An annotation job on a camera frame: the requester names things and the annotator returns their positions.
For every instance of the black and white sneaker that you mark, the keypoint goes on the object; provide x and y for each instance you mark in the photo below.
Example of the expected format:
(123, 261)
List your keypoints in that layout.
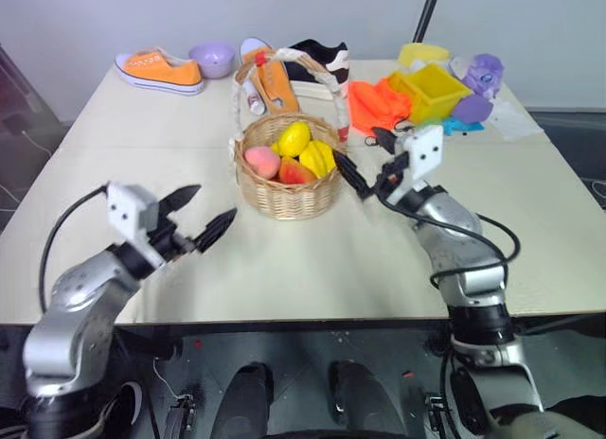
(317, 60)

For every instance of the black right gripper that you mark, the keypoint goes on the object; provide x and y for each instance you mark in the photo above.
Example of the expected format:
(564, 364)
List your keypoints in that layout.
(392, 174)

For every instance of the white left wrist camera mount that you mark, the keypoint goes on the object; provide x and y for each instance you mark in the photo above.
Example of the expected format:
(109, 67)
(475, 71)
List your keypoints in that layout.
(130, 212)

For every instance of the pink peach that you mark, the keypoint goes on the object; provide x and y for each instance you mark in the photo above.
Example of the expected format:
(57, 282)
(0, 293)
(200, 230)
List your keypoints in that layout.
(261, 162)

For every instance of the red orange mango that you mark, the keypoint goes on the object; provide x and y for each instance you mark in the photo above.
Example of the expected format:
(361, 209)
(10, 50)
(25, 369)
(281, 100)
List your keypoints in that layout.
(294, 173)

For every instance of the purple flat piece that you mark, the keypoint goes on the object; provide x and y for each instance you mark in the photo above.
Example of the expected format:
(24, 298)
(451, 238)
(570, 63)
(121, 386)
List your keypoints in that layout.
(473, 109)

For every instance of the purple bowl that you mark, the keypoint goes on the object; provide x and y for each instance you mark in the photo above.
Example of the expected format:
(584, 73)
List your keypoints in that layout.
(213, 60)

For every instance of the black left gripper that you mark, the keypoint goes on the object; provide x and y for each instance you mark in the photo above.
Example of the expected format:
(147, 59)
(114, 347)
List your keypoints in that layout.
(165, 240)

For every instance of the green plastic piece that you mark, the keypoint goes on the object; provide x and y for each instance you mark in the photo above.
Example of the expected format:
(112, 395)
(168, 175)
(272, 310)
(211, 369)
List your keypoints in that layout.
(428, 122)

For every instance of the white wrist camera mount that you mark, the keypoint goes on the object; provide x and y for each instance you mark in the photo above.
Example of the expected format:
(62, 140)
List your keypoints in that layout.
(423, 155)
(130, 212)

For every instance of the blue plastic piece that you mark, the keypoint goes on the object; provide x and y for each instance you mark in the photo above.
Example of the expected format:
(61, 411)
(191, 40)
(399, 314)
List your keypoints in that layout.
(461, 126)

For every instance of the orange canvas sneaker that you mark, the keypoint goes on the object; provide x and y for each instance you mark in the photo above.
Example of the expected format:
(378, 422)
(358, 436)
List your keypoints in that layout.
(274, 86)
(161, 71)

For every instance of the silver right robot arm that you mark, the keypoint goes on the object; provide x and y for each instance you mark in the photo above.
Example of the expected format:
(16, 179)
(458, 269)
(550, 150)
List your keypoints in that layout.
(454, 231)

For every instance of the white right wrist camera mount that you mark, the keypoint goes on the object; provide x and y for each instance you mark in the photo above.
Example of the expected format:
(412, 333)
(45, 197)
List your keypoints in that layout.
(423, 155)

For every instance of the white plastic bag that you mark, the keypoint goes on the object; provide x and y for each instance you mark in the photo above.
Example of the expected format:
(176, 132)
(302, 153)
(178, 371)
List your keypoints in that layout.
(513, 119)

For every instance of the yellow plastic box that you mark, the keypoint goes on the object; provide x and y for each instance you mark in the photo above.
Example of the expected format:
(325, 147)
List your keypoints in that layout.
(438, 91)

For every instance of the yellow star fruit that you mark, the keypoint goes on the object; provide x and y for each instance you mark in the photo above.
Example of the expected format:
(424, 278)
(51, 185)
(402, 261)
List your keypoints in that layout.
(318, 159)

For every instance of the yellow lemon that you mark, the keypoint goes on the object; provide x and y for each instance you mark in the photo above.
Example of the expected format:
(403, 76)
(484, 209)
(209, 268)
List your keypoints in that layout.
(293, 138)

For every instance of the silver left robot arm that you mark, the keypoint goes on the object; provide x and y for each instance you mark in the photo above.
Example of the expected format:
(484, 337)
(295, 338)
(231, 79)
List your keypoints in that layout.
(71, 311)

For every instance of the orange mesh cloth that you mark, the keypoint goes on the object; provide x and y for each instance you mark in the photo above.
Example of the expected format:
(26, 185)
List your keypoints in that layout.
(376, 105)

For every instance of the black pole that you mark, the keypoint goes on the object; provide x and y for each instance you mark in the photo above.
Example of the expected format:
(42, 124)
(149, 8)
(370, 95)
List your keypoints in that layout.
(426, 13)

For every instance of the white bottle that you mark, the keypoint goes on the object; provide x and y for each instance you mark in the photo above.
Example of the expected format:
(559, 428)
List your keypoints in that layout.
(255, 100)

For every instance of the purple plastic toy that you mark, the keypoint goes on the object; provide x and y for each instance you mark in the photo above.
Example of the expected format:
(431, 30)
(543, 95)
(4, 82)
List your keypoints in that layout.
(485, 72)

